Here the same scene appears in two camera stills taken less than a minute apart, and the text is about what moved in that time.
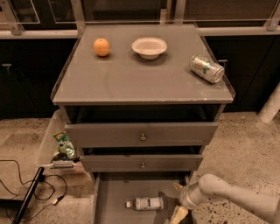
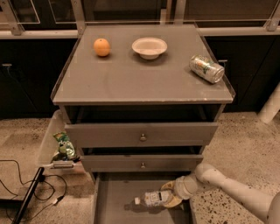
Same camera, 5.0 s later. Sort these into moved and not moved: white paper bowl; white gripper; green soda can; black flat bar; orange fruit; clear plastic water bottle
Moved: clear plastic water bottle; white gripper
Not moved: black flat bar; green soda can; white paper bowl; orange fruit
